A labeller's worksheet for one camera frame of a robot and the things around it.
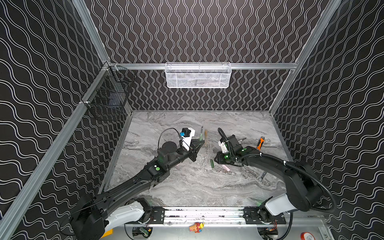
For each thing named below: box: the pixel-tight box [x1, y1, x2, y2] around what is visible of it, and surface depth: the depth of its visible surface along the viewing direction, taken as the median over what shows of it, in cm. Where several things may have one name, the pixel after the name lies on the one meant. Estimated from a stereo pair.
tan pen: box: [204, 129, 208, 147], surface depth 108 cm
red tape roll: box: [300, 232, 316, 240], surface depth 69 cm
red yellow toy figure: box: [189, 222, 205, 234], surface depth 70 cm
